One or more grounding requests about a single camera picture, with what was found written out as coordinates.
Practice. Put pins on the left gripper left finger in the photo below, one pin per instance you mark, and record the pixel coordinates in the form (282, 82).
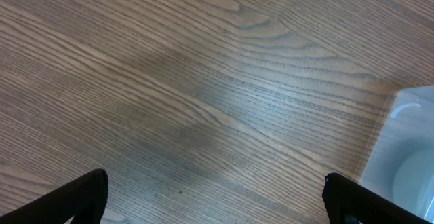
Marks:
(81, 201)

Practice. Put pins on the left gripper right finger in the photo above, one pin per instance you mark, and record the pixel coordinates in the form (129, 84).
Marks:
(347, 202)

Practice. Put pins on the clear plastic container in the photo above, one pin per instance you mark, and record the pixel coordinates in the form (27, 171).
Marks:
(400, 167)

